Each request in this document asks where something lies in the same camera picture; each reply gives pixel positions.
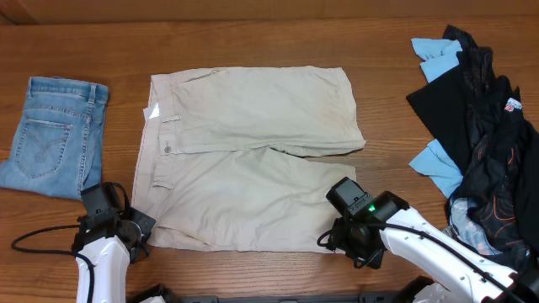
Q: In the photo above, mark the light blue garment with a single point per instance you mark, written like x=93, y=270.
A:
x=439, y=57

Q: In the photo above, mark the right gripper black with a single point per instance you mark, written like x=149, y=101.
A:
x=340, y=243

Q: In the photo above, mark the folded blue denim jeans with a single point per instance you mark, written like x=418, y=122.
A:
x=57, y=147

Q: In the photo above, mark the black patterned garment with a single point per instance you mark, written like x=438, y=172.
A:
x=494, y=210

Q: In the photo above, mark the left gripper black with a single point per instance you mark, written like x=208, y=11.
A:
x=143, y=223

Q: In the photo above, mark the beige khaki shorts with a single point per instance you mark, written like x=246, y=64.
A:
x=234, y=159

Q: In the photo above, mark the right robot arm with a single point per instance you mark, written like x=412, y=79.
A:
x=370, y=226

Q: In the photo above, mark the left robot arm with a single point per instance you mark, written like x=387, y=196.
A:
x=110, y=237

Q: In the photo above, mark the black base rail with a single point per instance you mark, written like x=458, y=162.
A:
x=160, y=293

